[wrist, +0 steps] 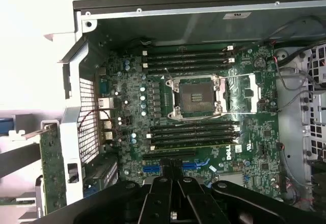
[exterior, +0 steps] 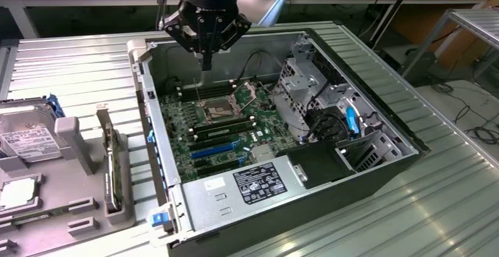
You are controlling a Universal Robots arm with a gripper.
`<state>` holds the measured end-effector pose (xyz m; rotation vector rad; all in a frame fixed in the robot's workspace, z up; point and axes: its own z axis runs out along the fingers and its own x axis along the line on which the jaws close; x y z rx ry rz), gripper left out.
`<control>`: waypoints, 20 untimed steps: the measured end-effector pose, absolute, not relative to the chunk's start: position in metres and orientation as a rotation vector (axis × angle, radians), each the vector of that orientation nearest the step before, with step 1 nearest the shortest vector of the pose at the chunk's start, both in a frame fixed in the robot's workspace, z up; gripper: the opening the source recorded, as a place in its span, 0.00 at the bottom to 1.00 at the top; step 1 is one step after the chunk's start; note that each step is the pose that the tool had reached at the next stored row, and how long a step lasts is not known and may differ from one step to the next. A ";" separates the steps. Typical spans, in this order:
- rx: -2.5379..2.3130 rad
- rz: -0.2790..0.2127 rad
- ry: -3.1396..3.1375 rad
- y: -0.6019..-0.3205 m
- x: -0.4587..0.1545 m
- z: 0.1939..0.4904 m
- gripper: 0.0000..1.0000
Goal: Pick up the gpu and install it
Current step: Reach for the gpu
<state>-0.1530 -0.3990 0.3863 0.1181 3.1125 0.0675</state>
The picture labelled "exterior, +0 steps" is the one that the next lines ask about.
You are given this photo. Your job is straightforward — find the silver CPU chip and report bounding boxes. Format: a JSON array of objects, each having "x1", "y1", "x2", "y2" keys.
[{"x1": 0, "y1": 178, "x2": 38, "y2": 209}]

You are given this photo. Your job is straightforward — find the dark equipment box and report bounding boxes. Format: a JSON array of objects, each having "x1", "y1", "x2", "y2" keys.
[{"x1": 378, "y1": 45, "x2": 437, "y2": 86}]

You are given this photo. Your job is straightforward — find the black wire bundle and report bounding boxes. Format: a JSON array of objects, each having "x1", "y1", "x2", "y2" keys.
[{"x1": 301, "y1": 106, "x2": 352, "y2": 144}]

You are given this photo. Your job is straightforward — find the black looped wire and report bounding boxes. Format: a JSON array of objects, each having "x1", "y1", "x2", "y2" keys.
[{"x1": 238, "y1": 50, "x2": 289, "y2": 83}]

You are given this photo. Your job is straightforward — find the open black PC case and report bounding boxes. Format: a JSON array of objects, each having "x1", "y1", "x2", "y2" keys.
[{"x1": 126, "y1": 27, "x2": 432, "y2": 257}]

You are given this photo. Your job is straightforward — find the black RAM slots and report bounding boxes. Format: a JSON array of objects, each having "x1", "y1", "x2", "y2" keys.
[{"x1": 177, "y1": 81, "x2": 237, "y2": 102}]

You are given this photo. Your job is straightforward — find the blue expansion slot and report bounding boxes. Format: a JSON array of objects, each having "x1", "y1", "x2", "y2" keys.
[{"x1": 189, "y1": 141, "x2": 238, "y2": 159}]

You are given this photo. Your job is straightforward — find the green motherboard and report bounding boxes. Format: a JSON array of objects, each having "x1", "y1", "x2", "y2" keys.
[{"x1": 157, "y1": 83, "x2": 304, "y2": 183}]

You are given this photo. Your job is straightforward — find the blue case latch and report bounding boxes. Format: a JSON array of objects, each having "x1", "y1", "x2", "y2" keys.
[{"x1": 149, "y1": 208, "x2": 173, "y2": 228}]

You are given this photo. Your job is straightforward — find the installed green RAM stick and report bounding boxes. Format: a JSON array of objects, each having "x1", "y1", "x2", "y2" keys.
[{"x1": 193, "y1": 119, "x2": 253, "y2": 140}]

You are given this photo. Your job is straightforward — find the grey parts rack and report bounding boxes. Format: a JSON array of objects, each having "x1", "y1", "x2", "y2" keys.
[{"x1": 0, "y1": 116, "x2": 137, "y2": 257}]

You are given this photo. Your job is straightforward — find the blue disk bracket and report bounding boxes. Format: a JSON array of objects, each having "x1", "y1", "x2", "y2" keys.
[{"x1": 43, "y1": 94, "x2": 66, "y2": 121}]

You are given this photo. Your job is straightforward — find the metal disk bay cage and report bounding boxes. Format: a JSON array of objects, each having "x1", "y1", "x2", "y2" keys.
[{"x1": 272, "y1": 33, "x2": 352, "y2": 114}]

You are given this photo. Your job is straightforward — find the black plastic shroud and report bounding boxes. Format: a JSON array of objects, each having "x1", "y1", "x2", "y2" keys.
[{"x1": 276, "y1": 142, "x2": 356, "y2": 190}]

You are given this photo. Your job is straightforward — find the black floor cables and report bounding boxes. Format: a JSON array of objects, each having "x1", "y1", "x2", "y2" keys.
[{"x1": 430, "y1": 80, "x2": 499, "y2": 146}]

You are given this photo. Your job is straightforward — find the metal frame table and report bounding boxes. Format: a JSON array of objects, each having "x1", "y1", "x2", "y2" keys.
[{"x1": 400, "y1": 8, "x2": 499, "y2": 80}]

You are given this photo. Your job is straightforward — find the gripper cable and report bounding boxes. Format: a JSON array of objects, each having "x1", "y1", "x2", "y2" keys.
[{"x1": 154, "y1": 0, "x2": 173, "y2": 32}]

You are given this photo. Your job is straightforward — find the black slanted pole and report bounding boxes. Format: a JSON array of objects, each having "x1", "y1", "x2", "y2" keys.
[{"x1": 366, "y1": 0, "x2": 421, "y2": 45}]

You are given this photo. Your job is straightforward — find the silver hard disk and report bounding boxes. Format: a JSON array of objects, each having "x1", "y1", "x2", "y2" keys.
[{"x1": 0, "y1": 98, "x2": 59, "y2": 164}]

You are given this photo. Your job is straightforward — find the grey power supply unit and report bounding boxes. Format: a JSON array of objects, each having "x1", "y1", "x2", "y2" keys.
[{"x1": 178, "y1": 154, "x2": 309, "y2": 232}]

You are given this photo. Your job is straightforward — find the silver chipset heat sink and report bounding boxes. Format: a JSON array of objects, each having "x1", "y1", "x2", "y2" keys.
[{"x1": 250, "y1": 144, "x2": 276, "y2": 161}]

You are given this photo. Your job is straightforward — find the metal socket cover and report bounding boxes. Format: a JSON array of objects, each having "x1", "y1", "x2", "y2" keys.
[{"x1": 227, "y1": 81, "x2": 258, "y2": 115}]

